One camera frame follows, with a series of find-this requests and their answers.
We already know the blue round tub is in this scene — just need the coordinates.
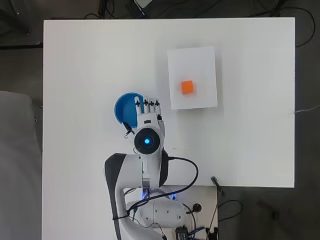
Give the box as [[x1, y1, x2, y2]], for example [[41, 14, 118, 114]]
[[114, 92, 145, 129]]

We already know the white flat box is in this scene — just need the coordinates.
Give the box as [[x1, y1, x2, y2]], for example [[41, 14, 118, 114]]
[[166, 45, 219, 111]]

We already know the black stand rod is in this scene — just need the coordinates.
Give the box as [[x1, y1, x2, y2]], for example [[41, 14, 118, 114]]
[[210, 176, 225, 196]]

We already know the orange cube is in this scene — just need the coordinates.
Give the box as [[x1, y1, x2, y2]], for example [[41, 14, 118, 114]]
[[180, 80, 196, 96]]

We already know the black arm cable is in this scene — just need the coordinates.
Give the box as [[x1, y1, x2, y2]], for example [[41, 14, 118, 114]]
[[113, 155, 200, 222]]

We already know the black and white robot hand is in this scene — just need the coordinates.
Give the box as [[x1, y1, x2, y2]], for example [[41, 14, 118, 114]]
[[133, 95, 166, 132]]

